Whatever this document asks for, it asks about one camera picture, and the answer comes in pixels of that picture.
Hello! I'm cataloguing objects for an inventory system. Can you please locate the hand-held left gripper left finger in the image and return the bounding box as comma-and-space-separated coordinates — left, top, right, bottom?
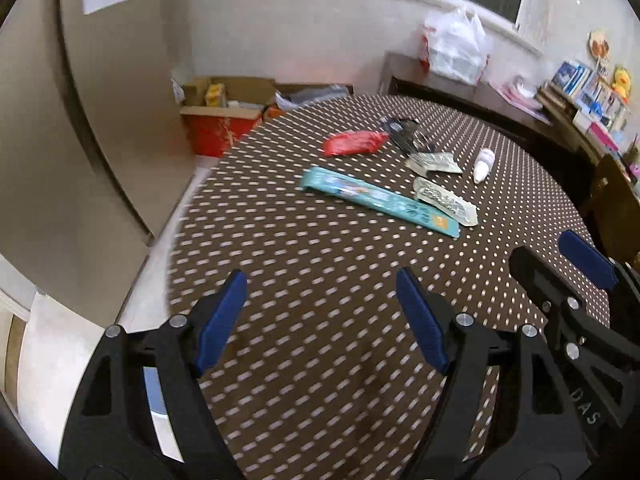
59, 269, 249, 480

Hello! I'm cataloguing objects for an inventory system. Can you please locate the red snack packet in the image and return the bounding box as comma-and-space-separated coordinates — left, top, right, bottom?
321, 130, 390, 157

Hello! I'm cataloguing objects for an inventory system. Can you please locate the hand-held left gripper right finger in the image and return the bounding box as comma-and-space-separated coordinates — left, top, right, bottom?
395, 266, 601, 480

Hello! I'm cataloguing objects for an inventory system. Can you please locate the pink box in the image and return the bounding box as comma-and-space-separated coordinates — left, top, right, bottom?
586, 121, 621, 155

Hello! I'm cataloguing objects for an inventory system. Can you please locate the wooden chair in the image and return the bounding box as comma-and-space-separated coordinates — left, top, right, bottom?
582, 154, 640, 271

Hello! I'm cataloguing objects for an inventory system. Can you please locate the gold double door refrigerator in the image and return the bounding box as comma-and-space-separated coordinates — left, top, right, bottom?
0, 0, 198, 311

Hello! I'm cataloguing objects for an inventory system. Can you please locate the black foil wrapper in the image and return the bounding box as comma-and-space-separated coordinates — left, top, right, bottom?
378, 116, 441, 157

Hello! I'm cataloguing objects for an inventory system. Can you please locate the brown polka-dot round table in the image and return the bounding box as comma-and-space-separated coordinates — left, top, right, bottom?
165, 94, 613, 480

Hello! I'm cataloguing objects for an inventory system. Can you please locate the dark wooden sideboard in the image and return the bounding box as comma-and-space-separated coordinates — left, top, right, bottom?
377, 51, 640, 201

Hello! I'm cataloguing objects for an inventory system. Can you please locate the open colourful cardboard box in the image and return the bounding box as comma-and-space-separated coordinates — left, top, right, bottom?
262, 82, 353, 121

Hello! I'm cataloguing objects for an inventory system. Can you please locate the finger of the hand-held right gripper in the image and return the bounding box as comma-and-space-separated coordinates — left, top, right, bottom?
558, 230, 640, 346
509, 246, 635, 429

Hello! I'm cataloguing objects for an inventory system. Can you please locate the open red cardboard box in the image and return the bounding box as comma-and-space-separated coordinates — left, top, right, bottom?
179, 76, 281, 158

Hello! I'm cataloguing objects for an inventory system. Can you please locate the grey plastic bag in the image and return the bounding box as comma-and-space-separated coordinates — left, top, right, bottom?
275, 85, 351, 111

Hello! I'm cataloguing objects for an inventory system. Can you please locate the white plastic bag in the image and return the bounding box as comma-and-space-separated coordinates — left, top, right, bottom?
419, 4, 491, 85

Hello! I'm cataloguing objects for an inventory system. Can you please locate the long teal carton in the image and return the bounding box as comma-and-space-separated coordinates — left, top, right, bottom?
300, 166, 461, 237

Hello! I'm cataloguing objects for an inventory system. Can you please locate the pink placemat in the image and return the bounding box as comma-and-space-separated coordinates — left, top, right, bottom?
490, 80, 553, 123

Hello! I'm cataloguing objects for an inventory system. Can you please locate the small silver sachet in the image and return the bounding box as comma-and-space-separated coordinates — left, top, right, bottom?
405, 151, 463, 176

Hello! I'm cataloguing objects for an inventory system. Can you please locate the yellow duck plush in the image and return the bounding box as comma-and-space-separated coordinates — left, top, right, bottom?
611, 64, 633, 103

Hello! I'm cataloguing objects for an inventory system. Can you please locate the shelf of books and toys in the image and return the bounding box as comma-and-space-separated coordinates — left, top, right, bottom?
550, 60, 631, 141

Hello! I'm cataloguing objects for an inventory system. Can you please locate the large silver sachet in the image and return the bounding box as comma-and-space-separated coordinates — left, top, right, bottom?
412, 176, 478, 227

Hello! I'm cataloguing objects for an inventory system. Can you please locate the small white bottle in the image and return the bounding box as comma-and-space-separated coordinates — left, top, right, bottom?
472, 147, 494, 183

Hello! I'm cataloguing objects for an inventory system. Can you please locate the pink plate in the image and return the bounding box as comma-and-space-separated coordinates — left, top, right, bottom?
507, 76, 543, 110

